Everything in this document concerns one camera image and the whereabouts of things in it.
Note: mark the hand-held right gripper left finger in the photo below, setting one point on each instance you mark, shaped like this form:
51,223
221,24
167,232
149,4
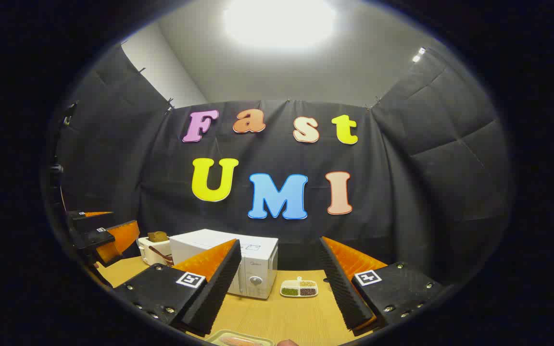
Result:
214,293

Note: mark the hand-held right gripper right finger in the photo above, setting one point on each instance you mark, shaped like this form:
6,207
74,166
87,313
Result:
342,288

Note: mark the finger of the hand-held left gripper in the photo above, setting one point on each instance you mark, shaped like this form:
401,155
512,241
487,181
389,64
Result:
92,239
84,222

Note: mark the white microwave oven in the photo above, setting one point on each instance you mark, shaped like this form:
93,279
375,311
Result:
258,269

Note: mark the pale tray of pink food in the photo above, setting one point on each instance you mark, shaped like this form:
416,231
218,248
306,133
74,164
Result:
238,340

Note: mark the pinkish round food piece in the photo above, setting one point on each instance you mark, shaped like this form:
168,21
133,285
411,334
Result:
287,343

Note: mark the white divided dish of beans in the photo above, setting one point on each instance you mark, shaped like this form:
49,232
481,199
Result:
290,291

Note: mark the white toaster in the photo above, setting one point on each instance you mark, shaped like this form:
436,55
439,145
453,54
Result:
148,251

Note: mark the brown bread slice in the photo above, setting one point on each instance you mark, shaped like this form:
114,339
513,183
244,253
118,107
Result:
157,236

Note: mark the small ceiling spotlight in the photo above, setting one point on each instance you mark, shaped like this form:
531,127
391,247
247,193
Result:
419,54

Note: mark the large ceiling light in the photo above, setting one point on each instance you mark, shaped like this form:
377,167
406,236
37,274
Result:
277,21

